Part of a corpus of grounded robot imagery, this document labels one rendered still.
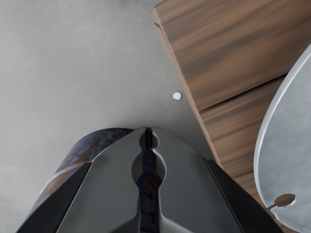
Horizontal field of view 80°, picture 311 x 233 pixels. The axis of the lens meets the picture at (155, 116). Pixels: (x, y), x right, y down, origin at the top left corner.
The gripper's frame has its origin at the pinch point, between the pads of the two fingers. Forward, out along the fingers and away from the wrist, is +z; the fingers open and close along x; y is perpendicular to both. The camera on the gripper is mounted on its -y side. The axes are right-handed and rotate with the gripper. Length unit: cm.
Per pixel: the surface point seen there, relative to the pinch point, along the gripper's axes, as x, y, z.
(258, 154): 8.8, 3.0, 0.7
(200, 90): 4.4, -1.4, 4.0
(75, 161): -18.6, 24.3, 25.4
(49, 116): -30, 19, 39
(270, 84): 10.4, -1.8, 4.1
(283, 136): 10.8, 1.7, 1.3
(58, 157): -31, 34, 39
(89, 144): -16.9, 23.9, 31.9
